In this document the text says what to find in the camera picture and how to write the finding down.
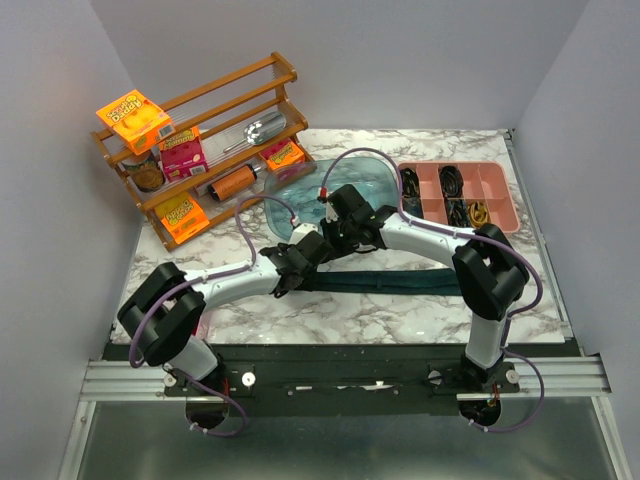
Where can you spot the clear blue plastic tub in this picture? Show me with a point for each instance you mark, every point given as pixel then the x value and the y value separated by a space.
pixel 298 186

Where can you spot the rolled dark patterned tie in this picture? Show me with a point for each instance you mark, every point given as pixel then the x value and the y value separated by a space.
pixel 410 183

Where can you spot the metal scoop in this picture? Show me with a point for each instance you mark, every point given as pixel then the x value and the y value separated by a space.
pixel 260 131

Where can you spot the orange sponge box right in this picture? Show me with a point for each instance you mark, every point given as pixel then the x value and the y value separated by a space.
pixel 281 154

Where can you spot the dark green necktie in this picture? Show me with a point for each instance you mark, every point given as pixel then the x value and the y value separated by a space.
pixel 435 282

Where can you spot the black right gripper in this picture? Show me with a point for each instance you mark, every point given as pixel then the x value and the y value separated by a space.
pixel 326 229

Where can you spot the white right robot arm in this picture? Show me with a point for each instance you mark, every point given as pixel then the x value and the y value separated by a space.
pixel 490 274

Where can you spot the orange Scrub Daddy box top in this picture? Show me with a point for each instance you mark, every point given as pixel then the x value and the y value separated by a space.
pixel 137 121

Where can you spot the rolled yellow tie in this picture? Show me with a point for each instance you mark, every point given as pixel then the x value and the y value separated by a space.
pixel 479 214

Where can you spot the wooden three-tier rack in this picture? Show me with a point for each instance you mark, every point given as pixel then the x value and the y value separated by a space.
pixel 221 109

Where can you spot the rolled blue striped tie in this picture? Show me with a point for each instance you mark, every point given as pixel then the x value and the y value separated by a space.
pixel 457 213

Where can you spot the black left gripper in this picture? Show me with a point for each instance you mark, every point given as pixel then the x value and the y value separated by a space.
pixel 284 248

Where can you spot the orange sponge box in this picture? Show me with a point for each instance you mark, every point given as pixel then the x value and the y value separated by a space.
pixel 281 154
pixel 182 217

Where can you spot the orange sponge box bottom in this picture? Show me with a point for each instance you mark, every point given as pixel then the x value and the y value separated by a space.
pixel 182 217

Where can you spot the brown cylinder bottle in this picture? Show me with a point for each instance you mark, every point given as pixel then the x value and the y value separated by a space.
pixel 232 183

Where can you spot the food can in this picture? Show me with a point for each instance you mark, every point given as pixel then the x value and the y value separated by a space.
pixel 145 172

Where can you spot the pink Scrub Mommy box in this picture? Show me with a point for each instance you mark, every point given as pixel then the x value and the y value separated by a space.
pixel 182 155

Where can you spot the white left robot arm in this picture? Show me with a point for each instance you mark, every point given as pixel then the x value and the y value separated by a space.
pixel 163 313

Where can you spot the pink divided organizer tray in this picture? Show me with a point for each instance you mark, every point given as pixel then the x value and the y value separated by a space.
pixel 483 182

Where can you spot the rolled blue floral tie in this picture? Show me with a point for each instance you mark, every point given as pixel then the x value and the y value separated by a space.
pixel 413 206

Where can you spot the rolled black tie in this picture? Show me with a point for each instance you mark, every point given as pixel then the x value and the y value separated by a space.
pixel 451 181

